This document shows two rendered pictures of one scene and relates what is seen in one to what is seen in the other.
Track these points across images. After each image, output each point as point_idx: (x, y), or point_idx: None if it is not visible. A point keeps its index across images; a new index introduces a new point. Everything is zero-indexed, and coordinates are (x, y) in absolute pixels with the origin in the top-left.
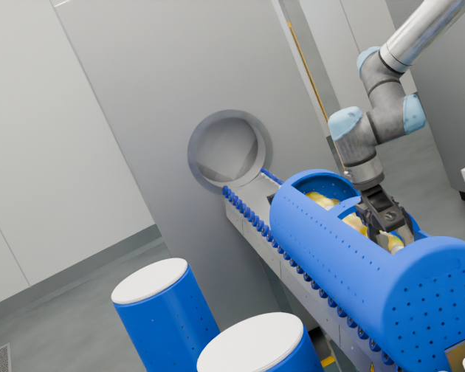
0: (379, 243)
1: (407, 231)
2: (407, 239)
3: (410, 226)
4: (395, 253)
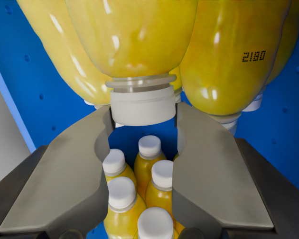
0: (243, 172)
1: (49, 167)
2: (80, 139)
3: (8, 184)
4: (161, 120)
